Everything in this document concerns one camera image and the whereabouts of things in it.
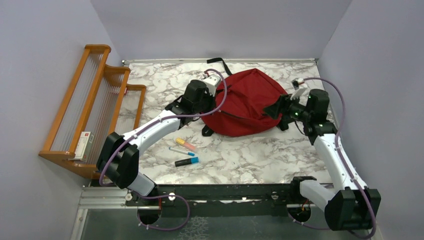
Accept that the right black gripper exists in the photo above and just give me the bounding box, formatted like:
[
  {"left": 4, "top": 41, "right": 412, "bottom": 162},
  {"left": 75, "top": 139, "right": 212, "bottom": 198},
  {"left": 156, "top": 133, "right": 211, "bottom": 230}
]
[{"left": 262, "top": 92, "right": 312, "bottom": 124}]

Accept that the red backpack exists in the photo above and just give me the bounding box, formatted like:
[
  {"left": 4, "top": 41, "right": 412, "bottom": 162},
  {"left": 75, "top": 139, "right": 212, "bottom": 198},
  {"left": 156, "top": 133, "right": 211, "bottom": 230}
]
[{"left": 201, "top": 57, "right": 287, "bottom": 137}]

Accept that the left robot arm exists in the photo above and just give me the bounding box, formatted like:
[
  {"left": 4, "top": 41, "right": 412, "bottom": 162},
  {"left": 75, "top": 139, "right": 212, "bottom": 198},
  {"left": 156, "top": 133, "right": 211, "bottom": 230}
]
[{"left": 96, "top": 74, "right": 222, "bottom": 206}]

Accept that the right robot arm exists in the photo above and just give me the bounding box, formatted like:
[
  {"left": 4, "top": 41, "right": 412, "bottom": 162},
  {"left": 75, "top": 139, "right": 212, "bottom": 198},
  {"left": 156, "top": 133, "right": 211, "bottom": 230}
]
[{"left": 263, "top": 89, "right": 381, "bottom": 231}]

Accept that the yellow orange highlighter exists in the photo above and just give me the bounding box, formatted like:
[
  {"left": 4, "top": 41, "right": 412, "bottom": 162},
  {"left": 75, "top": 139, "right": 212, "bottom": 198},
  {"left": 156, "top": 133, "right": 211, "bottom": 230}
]
[{"left": 175, "top": 137, "right": 197, "bottom": 153}]

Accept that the blue white pen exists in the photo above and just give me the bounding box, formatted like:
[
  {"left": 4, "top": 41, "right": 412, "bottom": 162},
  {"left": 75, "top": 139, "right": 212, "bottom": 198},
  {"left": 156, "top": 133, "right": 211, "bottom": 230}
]
[{"left": 168, "top": 147, "right": 196, "bottom": 157}]

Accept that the black blue highlighter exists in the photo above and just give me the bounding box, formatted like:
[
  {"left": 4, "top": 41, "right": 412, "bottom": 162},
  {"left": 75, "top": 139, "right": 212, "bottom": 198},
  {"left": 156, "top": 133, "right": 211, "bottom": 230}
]
[{"left": 174, "top": 156, "right": 199, "bottom": 167}]

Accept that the wooden rack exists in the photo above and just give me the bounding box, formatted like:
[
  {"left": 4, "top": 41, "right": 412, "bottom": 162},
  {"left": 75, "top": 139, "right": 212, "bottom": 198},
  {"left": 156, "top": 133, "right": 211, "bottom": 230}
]
[{"left": 38, "top": 44, "right": 147, "bottom": 180}]

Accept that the white red box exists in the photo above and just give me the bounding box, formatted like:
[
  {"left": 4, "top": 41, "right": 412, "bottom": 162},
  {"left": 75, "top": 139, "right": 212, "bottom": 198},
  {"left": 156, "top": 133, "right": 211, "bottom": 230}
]
[{"left": 73, "top": 131, "right": 95, "bottom": 162}]

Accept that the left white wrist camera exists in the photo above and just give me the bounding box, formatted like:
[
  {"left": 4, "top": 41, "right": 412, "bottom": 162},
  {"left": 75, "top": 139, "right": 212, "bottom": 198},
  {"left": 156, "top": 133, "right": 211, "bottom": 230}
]
[{"left": 202, "top": 74, "right": 222, "bottom": 97}]

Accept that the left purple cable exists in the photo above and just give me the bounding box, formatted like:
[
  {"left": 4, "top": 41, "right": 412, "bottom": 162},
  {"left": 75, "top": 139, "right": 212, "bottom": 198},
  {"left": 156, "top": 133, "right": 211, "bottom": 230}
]
[{"left": 98, "top": 68, "right": 229, "bottom": 231}]

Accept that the purple cable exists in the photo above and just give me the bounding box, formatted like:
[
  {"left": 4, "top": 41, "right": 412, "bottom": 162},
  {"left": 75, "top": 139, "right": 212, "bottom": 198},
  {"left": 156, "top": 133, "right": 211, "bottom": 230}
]
[
  {"left": 287, "top": 77, "right": 377, "bottom": 240},
  {"left": 98, "top": 68, "right": 229, "bottom": 231}
]

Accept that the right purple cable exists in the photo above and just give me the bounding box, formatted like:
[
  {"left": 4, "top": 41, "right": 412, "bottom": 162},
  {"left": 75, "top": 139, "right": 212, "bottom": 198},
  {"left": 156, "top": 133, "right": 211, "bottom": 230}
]
[{"left": 287, "top": 77, "right": 377, "bottom": 240}]

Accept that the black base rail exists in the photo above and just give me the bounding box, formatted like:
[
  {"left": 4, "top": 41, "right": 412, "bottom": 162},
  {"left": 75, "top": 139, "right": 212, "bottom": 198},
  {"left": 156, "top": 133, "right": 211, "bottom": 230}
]
[{"left": 125, "top": 183, "right": 314, "bottom": 222}]

